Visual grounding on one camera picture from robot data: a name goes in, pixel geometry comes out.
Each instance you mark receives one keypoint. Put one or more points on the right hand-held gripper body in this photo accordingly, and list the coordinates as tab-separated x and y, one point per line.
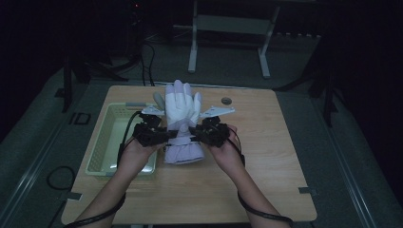
210	133

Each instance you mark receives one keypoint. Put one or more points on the person's left hand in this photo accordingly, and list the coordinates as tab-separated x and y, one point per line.
134	158

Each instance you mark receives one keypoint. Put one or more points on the lavender ski glove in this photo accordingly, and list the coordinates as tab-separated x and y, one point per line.
182	107

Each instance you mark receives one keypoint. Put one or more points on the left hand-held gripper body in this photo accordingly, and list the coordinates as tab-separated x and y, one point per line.
147	133

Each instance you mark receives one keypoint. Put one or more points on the person's right hand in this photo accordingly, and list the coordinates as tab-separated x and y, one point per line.
226	156

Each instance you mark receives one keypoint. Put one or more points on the round grey table grommet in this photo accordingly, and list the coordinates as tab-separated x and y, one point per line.
226	101

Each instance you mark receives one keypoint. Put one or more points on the grey metal frame stand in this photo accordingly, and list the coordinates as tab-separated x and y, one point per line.
231	23

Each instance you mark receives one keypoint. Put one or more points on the black tripod stand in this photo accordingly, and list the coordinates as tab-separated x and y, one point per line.
67	82
328	95

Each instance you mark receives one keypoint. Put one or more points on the grey tape piece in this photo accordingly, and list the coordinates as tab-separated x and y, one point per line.
74	196
306	190

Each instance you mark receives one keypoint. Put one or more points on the light green plastic basket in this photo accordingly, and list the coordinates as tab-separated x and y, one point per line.
101	142

